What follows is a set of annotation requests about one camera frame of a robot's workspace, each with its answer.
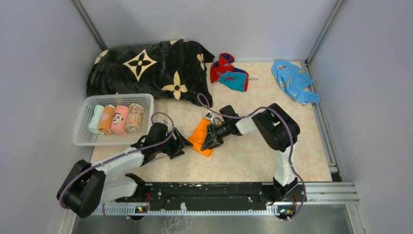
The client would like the black floral blanket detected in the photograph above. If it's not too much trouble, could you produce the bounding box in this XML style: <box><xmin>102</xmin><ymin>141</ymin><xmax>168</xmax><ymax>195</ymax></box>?
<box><xmin>86</xmin><ymin>39</ymin><xmax>215</xmax><ymax>106</ymax></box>

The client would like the white plastic basket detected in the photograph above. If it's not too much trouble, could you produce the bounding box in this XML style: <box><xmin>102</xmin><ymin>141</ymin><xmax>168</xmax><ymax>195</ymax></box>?
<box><xmin>73</xmin><ymin>94</ymin><xmax>154</xmax><ymax>146</ymax></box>

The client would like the rolled orange towel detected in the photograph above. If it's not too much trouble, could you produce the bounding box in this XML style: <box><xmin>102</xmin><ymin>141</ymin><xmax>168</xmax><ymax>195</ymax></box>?
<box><xmin>98</xmin><ymin>105</ymin><xmax>115</xmax><ymax>135</ymax></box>

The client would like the aluminium frame rail front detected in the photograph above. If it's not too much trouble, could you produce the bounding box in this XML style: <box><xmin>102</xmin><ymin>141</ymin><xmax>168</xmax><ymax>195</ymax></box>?
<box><xmin>92</xmin><ymin>202</ymin><xmax>293</xmax><ymax>216</ymax></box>

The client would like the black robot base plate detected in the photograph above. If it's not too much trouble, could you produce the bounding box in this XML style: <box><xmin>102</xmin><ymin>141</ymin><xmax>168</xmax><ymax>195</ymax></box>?
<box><xmin>116</xmin><ymin>182</ymin><xmax>304</xmax><ymax>211</ymax></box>

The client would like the aluminium frame rail right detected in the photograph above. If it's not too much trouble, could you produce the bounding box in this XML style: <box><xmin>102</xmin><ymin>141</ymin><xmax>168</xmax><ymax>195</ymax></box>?
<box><xmin>304</xmin><ymin>61</ymin><xmax>343</xmax><ymax>178</ymax></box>

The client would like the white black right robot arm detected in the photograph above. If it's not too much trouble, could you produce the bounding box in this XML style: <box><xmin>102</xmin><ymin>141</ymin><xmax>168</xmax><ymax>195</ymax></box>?
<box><xmin>201</xmin><ymin>103</ymin><xmax>300</xmax><ymax>201</ymax></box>

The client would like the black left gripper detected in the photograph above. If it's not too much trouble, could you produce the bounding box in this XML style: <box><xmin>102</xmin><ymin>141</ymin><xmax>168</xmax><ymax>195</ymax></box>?
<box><xmin>156</xmin><ymin>127</ymin><xmax>193</xmax><ymax>159</ymax></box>

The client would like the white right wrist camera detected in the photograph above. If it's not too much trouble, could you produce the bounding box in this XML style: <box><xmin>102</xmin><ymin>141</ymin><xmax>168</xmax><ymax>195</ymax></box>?
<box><xmin>205</xmin><ymin>112</ymin><xmax>214</xmax><ymax>124</ymax></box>

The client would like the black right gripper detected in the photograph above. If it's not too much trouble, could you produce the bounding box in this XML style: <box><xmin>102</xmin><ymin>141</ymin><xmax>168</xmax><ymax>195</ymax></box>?
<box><xmin>202</xmin><ymin>121</ymin><xmax>231</xmax><ymax>152</ymax></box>

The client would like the striped rabbit print towel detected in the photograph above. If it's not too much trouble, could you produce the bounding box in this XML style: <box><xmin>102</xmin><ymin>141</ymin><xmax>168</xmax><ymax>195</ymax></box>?
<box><xmin>125</xmin><ymin>103</ymin><xmax>144</xmax><ymax>134</ymax></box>

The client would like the rolled pink panda towel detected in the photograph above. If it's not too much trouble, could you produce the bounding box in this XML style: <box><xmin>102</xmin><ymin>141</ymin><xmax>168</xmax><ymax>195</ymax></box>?
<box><xmin>111</xmin><ymin>105</ymin><xmax>129</xmax><ymax>136</ymax></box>

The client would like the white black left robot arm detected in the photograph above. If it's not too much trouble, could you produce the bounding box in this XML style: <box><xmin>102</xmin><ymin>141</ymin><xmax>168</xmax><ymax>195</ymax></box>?
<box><xmin>56</xmin><ymin>123</ymin><xmax>193</xmax><ymax>218</ymax></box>

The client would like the red blue cloth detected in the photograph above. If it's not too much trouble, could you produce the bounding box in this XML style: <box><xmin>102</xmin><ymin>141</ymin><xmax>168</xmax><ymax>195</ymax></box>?
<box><xmin>210</xmin><ymin>53</ymin><xmax>249</xmax><ymax>92</ymax></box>

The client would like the orange towel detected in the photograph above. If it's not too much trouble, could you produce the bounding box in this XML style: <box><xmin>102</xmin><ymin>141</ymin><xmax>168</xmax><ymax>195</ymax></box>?
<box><xmin>98</xmin><ymin>105</ymin><xmax>115</xmax><ymax>135</ymax></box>
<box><xmin>188</xmin><ymin>118</ymin><xmax>213</xmax><ymax>157</ymax></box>

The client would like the blue patterned towel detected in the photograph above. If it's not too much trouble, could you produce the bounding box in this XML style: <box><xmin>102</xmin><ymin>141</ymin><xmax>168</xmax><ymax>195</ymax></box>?
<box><xmin>271</xmin><ymin>59</ymin><xmax>320</xmax><ymax>105</ymax></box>

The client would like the rolled white green towel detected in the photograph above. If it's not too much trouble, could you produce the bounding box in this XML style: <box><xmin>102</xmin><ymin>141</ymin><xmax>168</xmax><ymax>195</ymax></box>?
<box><xmin>88</xmin><ymin>105</ymin><xmax>105</xmax><ymax>135</ymax></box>

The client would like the aluminium frame rail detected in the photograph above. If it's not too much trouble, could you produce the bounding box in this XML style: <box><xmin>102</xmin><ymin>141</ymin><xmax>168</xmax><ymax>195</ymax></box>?
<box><xmin>304</xmin><ymin>61</ymin><xmax>343</xmax><ymax>178</ymax></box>
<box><xmin>92</xmin><ymin>202</ymin><xmax>293</xmax><ymax>216</ymax></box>

